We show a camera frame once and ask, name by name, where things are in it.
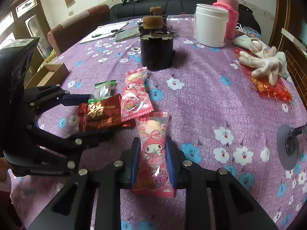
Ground person's left hand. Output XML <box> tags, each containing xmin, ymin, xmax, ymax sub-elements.
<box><xmin>0</xmin><ymin>157</ymin><xmax>12</xmax><ymax>193</ymax></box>

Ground brown cardboard tray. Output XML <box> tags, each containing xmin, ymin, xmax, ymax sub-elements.
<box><xmin>25</xmin><ymin>63</ymin><xmax>69</xmax><ymax>89</ymax></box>

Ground clear green-edged snack packet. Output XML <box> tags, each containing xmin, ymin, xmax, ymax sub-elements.
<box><xmin>88</xmin><ymin>80</ymin><xmax>117</xmax><ymax>104</ymax></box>

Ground green floral cloth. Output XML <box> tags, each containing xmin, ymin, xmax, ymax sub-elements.
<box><xmin>37</xmin><ymin>49</ymin><xmax>57</xmax><ymax>72</ymax></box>

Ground brown red armchair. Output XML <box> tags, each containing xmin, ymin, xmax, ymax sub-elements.
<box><xmin>47</xmin><ymin>4</ymin><xmax>110</xmax><ymax>56</ymax></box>

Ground pink cartoon snack packet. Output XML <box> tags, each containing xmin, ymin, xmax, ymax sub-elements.
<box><xmin>121</xmin><ymin>67</ymin><xmax>154</xmax><ymax>122</ymax></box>

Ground white paper pad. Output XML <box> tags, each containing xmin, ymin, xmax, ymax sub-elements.
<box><xmin>80</xmin><ymin>22</ymin><xmax>129</xmax><ymax>44</ymax></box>

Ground purple floral tablecloth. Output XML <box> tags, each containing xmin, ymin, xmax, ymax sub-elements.
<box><xmin>9</xmin><ymin>37</ymin><xmax>306</xmax><ymax>229</ymax></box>

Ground small colourful notebook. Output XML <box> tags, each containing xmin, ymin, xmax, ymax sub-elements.
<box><xmin>115</xmin><ymin>27</ymin><xmax>140</xmax><ymax>42</ymax></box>

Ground black phone stand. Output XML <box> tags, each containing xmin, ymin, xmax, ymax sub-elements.
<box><xmin>277</xmin><ymin>124</ymin><xmax>306</xmax><ymax>171</ymax></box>

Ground black jar with wooden knob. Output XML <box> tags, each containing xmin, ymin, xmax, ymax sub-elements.
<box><xmin>139</xmin><ymin>15</ymin><xmax>175</xmax><ymax>71</ymax></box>

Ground rear black jar wooden knob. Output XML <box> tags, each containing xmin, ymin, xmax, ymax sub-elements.
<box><xmin>139</xmin><ymin>6</ymin><xmax>168</xmax><ymax>32</ymax></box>

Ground red foil bag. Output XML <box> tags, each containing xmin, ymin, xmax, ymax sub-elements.
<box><xmin>240</xmin><ymin>63</ymin><xmax>292</xmax><ymax>102</ymax></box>

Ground white work gloves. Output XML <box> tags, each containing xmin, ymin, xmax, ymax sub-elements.
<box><xmin>233</xmin><ymin>35</ymin><xmax>288</xmax><ymax>86</ymax></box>

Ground white plastic canister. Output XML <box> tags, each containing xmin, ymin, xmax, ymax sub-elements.
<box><xmin>194</xmin><ymin>4</ymin><xmax>229</xmax><ymax>48</ymax></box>

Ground black leather sofa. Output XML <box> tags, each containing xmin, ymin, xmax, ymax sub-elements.
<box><xmin>109</xmin><ymin>0</ymin><xmax>261</xmax><ymax>33</ymax></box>

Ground pink thermos flask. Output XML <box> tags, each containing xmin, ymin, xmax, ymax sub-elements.
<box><xmin>213</xmin><ymin>0</ymin><xmax>239</xmax><ymax>39</ymax></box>

